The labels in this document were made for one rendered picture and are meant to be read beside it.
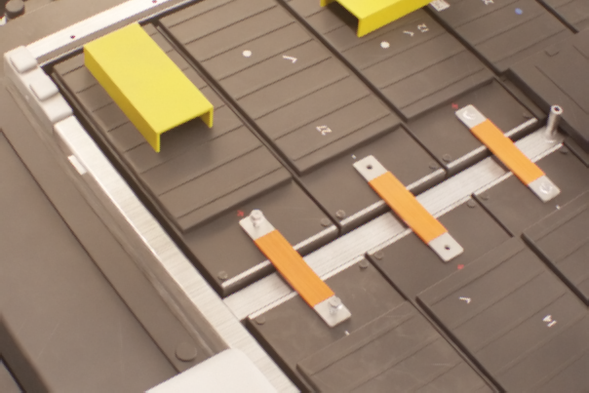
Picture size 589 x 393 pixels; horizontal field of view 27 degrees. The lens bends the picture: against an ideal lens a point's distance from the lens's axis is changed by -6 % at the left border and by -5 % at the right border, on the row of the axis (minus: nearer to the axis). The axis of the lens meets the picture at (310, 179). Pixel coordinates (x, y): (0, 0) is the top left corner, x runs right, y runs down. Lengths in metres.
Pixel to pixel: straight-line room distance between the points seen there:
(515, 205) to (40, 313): 0.53
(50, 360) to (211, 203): 0.31
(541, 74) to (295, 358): 0.48
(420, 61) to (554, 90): 0.16
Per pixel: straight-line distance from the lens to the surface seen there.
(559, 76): 1.48
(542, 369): 1.22
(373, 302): 1.24
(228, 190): 1.30
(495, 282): 1.27
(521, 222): 1.34
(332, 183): 1.33
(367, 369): 1.18
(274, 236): 1.27
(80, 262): 1.12
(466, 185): 1.37
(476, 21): 1.53
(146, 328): 1.07
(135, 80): 1.37
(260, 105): 1.39
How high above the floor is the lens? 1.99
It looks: 48 degrees down
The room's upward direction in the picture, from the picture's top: 7 degrees clockwise
